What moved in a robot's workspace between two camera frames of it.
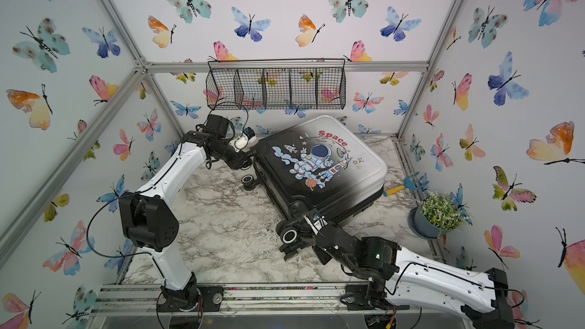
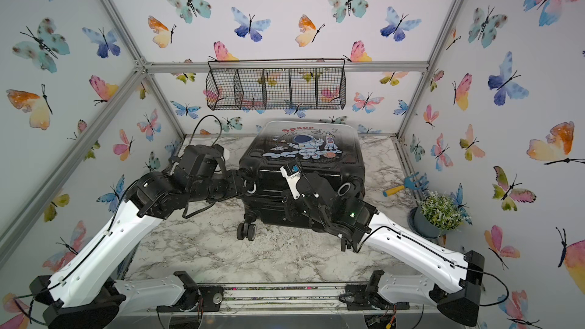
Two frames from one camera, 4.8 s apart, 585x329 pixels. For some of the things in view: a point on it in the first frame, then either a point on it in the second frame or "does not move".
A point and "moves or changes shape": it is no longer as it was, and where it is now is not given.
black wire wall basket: [276, 84] does not move
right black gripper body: [318, 253] -> [297, 209]
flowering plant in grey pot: [436, 215] does not move
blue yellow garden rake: [410, 183] does not move
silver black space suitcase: [322, 164] moves or changes shape
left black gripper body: [227, 154] -> [220, 188]
